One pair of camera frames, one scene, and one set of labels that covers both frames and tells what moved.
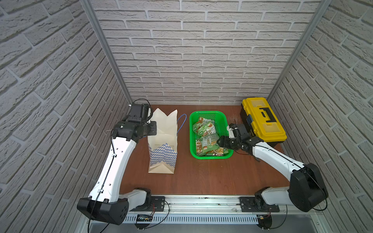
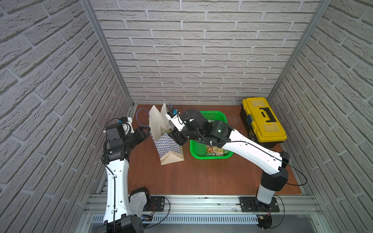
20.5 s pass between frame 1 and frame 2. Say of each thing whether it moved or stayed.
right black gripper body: moved
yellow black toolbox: stayed
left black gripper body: moved
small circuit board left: stayed
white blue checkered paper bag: moved
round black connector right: stayed
